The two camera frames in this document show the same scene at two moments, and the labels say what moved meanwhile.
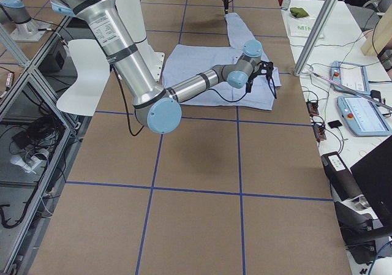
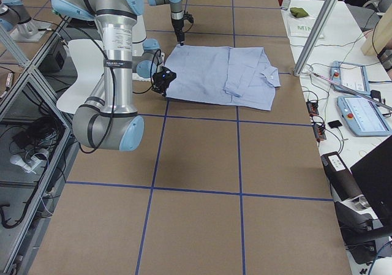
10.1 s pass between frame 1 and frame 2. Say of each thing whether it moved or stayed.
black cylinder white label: stayed
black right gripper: moved
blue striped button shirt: moved
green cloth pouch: stayed
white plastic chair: stayed
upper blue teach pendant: stayed
